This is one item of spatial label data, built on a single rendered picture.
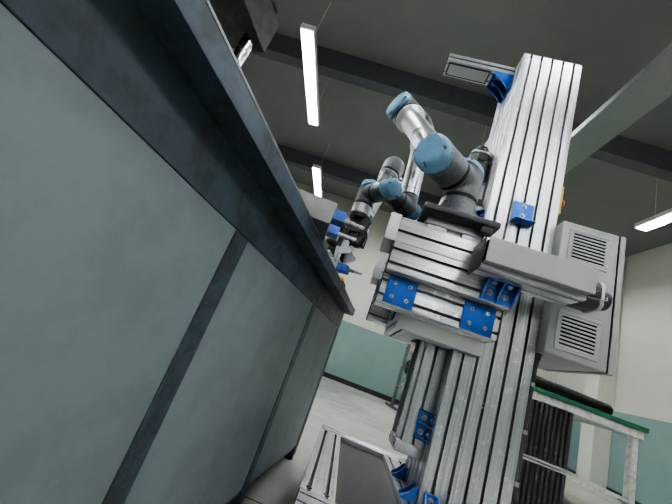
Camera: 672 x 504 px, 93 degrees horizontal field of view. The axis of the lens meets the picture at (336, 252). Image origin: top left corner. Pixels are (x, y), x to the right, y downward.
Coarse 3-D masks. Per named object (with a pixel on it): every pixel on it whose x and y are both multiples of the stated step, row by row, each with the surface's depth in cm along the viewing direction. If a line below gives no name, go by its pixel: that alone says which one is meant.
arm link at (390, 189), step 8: (376, 184) 118; (384, 184) 114; (392, 184) 113; (400, 184) 116; (368, 192) 120; (376, 192) 117; (384, 192) 114; (392, 192) 113; (400, 192) 115; (376, 200) 120; (384, 200) 117; (392, 200) 117; (400, 200) 118; (392, 208) 121
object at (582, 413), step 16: (544, 384) 304; (544, 400) 295; (560, 400) 295; (576, 400) 309; (592, 400) 312; (576, 416) 310; (592, 416) 294; (608, 416) 294; (624, 432) 293; (640, 432) 294; (576, 480) 282; (624, 480) 289; (624, 496) 285
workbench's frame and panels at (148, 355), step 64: (0, 0) 21; (64, 0) 24; (128, 0) 28; (192, 0) 29; (0, 64) 22; (64, 64) 25; (128, 64) 30; (192, 64) 34; (0, 128) 23; (64, 128) 27; (128, 128) 32; (192, 128) 39; (256, 128) 44; (0, 192) 24; (64, 192) 28; (128, 192) 34; (192, 192) 43; (256, 192) 57; (0, 256) 25; (64, 256) 30; (128, 256) 36; (192, 256) 46; (256, 256) 64; (320, 256) 88; (0, 320) 26; (64, 320) 31; (128, 320) 39; (192, 320) 50; (256, 320) 73; (320, 320) 131; (0, 384) 28; (64, 384) 33; (128, 384) 41; (192, 384) 55; (256, 384) 84; (0, 448) 29; (64, 448) 35; (128, 448) 45; (192, 448) 62; (256, 448) 99
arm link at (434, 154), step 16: (400, 96) 128; (400, 112) 124; (416, 112) 121; (400, 128) 128; (416, 128) 112; (432, 128) 111; (416, 144) 110; (432, 144) 97; (448, 144) 95; (416, 160) 100; (432, 160) 95; (448, 160) 95; (464, 160) 100; (432, 176) 101; (448, 176) 99
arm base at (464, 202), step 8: (448, 192) 104; (456, 192) 102; (464, 192) 101; (440, 200) 106; (448, 200) 102; (456, 200) 100; (464, 200) 100; (472, 200) 101; (456, 208) 98; (464, 208) 98; (472, 208) 100
